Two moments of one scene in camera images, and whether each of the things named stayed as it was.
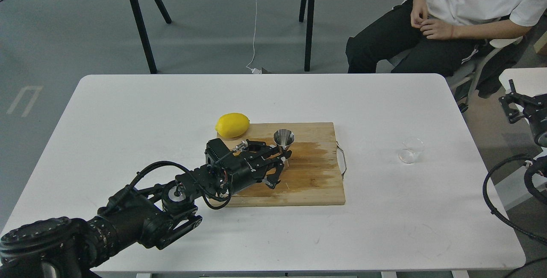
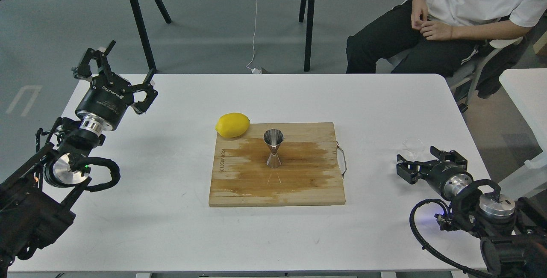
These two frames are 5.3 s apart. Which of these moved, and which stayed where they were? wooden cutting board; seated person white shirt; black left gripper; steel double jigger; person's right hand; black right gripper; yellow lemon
Moved: black left gripper; black right gripper; steel double jigger
Stayed: wooden cutting board; seated person white shirt; yellow lemon; person's right hand
